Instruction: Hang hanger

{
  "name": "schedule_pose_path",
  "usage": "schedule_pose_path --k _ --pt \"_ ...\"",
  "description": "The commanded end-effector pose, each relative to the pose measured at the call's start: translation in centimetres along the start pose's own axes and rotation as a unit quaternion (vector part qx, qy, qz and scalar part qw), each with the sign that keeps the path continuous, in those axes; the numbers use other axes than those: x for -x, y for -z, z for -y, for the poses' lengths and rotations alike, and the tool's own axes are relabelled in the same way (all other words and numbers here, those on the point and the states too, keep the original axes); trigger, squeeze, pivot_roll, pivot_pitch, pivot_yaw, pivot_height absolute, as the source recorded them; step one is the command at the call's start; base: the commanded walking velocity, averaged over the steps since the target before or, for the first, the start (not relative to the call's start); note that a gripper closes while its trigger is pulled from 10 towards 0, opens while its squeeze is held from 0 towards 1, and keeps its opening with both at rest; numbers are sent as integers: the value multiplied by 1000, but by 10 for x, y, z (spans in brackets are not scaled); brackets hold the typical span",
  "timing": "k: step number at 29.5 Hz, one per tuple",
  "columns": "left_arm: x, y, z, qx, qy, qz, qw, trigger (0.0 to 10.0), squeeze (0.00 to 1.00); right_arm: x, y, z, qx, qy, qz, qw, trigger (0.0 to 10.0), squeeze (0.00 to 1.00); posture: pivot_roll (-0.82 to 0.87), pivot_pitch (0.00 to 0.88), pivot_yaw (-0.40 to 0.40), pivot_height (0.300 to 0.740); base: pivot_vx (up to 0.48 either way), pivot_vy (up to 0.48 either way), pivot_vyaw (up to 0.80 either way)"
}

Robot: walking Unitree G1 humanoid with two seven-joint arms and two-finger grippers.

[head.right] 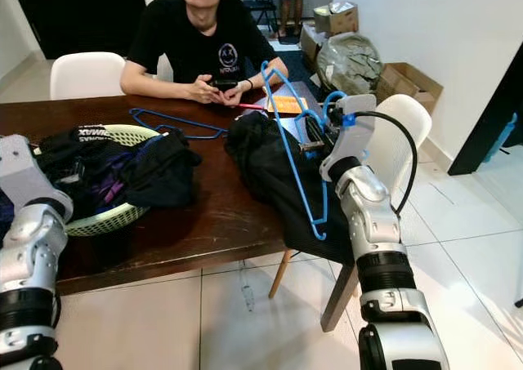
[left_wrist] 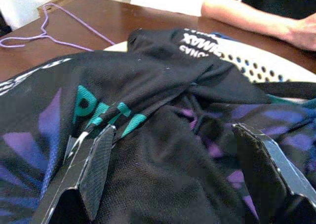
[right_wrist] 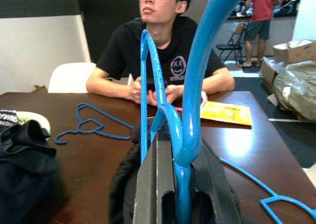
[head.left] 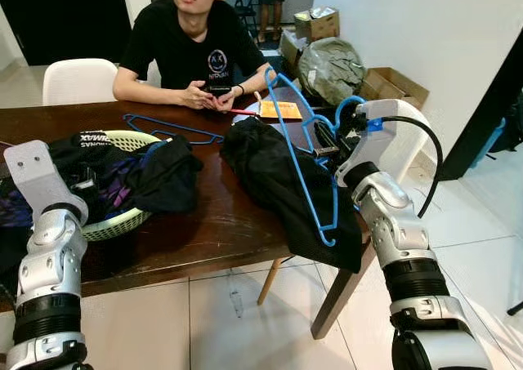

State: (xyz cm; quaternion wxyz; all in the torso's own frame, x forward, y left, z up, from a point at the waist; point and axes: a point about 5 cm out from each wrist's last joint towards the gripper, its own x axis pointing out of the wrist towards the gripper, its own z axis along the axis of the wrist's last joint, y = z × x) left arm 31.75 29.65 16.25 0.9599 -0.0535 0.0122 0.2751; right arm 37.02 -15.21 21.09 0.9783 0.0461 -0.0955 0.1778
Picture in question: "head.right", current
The blue plastic hanger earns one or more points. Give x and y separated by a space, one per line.
291 153
184 118

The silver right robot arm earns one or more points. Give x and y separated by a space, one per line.
372 223

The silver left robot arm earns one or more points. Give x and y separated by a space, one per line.
33 256

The orange packet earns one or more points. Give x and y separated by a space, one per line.
286 104

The red pen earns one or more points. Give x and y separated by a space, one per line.
252 106

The grey green plastic bundle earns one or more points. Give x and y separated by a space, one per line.
347 64

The white plastic chair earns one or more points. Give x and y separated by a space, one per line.
164 69
396 141
86 76

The black phone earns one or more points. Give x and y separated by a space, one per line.
225 83

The open cardboard box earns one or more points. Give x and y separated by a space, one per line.
404 84

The cardboard box silver contents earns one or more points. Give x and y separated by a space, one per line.
339 20

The black folding chair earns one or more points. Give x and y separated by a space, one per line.
263 6

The wooden chair leg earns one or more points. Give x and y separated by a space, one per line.
281 274

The person in black t-shirt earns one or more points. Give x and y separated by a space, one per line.
196 35

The blue black bag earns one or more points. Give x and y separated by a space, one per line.
505 137

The black purple patterned garment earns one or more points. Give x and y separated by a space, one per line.
98 178

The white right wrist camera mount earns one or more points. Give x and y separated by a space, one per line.
350 137

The black door frame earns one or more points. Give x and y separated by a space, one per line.
486 125

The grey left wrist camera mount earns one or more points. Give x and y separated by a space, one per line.
24 174

